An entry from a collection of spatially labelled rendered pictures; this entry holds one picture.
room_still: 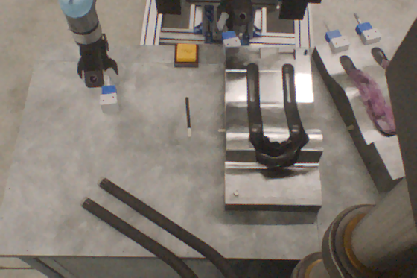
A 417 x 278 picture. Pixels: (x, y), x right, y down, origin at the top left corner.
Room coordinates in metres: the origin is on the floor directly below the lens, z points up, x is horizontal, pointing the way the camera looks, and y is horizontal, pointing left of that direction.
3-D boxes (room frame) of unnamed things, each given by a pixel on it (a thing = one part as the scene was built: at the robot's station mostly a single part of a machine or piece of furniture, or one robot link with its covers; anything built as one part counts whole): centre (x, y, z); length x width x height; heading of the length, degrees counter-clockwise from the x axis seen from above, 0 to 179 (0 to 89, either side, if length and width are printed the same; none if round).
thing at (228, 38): (0.99, -0.08, 0.83); 0.13 x 0.05 x 0.05; 13
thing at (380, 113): (0.73, -0.54, 0.90); 0.26 x 0.18 x 0.08; 16
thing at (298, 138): (0.67, -0.20, 0.92); 0.35 x 0.16 x 0.09; 179
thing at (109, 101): (0.78, 0.30, 0.83); 0.13 x 0.05 x 0.05; 8
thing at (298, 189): (0.65, -0.19, 0.87); 0.50 x 0.26 x 0.14; 179
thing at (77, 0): (0.77, 0.30, 1.23); 0.09 x 0.08 x 0.11; 178
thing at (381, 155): (0.73, -0.55, 0.86); 0.50 x 0.26 x 0.11; 16
